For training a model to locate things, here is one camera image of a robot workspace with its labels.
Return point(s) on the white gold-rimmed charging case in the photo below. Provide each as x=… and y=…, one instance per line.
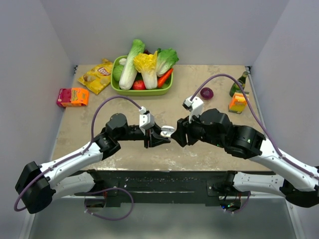
x=167, y=131

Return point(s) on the orange sponge pack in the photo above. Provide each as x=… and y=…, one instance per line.
x=238, y=103

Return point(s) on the purple red onion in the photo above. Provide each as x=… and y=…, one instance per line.
x=206, y=93

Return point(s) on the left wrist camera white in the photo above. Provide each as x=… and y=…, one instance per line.
x=146, y=120

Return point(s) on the green leaf lettuce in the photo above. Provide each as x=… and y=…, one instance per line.
x=166, y=59

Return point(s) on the green plastic basket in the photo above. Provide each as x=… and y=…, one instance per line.
x=142, y=93

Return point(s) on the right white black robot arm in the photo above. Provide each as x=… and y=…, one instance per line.
x=296, y=182

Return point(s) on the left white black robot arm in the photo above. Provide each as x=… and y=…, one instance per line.
x=39, y=184

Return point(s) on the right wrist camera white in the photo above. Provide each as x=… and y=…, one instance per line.
x=194, y=106

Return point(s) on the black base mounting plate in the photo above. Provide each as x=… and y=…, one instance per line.
x=211, y=188

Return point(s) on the round green cabbage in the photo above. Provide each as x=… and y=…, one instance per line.
x=117, y=72

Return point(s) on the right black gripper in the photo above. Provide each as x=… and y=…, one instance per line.
x=184, y=127

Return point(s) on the tall napa cabbage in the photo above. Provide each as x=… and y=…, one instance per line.
x=129, y=72

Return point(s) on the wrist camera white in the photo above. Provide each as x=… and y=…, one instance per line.
x=146, y=120
x=194, y=106

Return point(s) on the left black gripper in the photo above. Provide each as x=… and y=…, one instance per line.
x=154, y=140

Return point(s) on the yellow napa cabbage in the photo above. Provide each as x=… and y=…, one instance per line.
x=146, y=65

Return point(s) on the orange carrot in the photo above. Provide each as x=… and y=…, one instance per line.
x=164, y=77

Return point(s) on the green Perrier bottle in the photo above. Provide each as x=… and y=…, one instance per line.
x=242, y=82

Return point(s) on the pink orange snack box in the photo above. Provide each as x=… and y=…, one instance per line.
x=72, y=97

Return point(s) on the yellow Lays chips bag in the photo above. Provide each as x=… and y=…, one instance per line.
x=98, y=78

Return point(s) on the red tomato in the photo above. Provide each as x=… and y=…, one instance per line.
x=138, y=85

